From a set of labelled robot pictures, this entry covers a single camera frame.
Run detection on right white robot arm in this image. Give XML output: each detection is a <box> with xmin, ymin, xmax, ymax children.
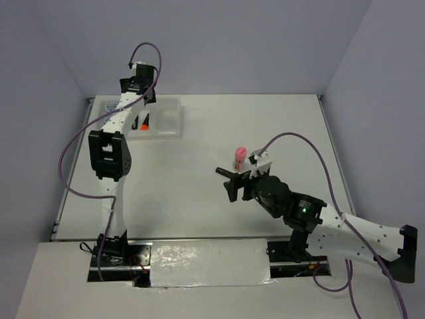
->
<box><xmin>224</xmin><ymin>171</ymin><xmax>418</xmax><ymax>284</ymax></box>

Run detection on blue black highlighter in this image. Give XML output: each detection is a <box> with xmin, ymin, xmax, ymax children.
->
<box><xmin>131</xmin><ymin>116</ymin><xmax>139</xmax><ymax>130</ymax></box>

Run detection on pink black highlighter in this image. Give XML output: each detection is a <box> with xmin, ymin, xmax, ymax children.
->
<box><xmin>215</xmin><ymin>167</ymin><xmax>240</xmax><ymax>179</ymax></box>

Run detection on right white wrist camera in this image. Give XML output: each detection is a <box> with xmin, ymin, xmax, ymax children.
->
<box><xmin>248</xmin><ymin>150</ymin><xmax>272</xmax><ymax>179</ymax></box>

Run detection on orange black highlighter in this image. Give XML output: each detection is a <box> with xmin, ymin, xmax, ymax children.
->
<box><xmin>140</xmin><ymin>113</ymin><xmax>150</xmax><ymax>131</ymax></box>

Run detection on clear three-compartment plastic tray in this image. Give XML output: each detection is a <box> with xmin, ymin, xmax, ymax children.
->
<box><xmin>90</xmin><ymin>94</ymin><xmax>182</xmax><ymax>141</ymax></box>

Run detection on pink glue bottle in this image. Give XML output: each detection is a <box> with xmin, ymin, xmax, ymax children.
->
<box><xmin>232</xmin><ymin>147</ymin><xmax>247</xmax><ymax>172</ymax></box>

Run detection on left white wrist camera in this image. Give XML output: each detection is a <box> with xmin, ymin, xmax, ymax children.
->
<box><xmin>128</xmin><ymin>61</ymin><xmax>145</xmax><ymax>70</ymax></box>

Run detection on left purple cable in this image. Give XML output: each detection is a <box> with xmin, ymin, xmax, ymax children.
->
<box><xmin>58</xmin><ymin>43</ymin><xmax>163</xmax><ymax>282</ymax></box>

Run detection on silver tape covered plate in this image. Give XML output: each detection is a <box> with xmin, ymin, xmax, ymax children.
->
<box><xmin>150</xmin><ymin>239</ymin><xmax>273</xmax><ymax>288</ymax></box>

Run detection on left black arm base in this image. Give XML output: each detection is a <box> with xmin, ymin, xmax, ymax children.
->
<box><xmin>79</xmin><ymin>233</ymin><xmax>152</xmax><ymax>288</ymax></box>

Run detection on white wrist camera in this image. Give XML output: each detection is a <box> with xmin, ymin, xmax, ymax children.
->
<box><xmin>128</xmin><ymin>61</ymin><xmax>145</xmax><ymax>70</ymax></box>
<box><xmin>248</xmin><ymin>150</ymin><xmax>272</xmax><ymax>179</ymax></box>

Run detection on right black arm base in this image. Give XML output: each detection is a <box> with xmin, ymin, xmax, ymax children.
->
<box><xmin>266</xmin><ymin>240</ymin><xmax>331</xmax><ymax>279</ymax></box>

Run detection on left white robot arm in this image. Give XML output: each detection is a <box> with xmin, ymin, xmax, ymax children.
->
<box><xmin>88</xmin><ymin>62</ymin><xmax>157</xmax><ymax>239</ymax></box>

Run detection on blue paint jar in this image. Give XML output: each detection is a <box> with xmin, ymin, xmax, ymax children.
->
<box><xmin>102</xmin><ymin>113</ymin><xmax>112</xmax><ymax>124</ymax></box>
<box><xmin>105</xmin><ymin>102</ymin><xmax>118</xmax><ymax>113</ymax></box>

